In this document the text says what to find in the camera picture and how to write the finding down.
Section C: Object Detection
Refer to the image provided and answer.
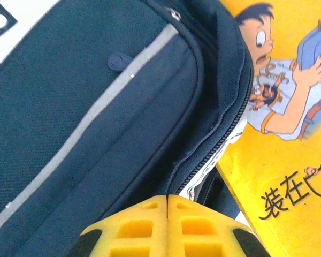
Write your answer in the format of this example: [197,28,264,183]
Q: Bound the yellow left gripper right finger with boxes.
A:
[167,194,271,257]

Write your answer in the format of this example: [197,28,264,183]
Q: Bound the navy blue student backpack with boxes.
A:
[0,0,255,257]

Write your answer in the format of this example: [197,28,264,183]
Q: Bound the yellow cartoon cover book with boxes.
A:
[216,0,321,257]

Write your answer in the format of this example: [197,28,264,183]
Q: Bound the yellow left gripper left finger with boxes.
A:
[68,194,169,257]

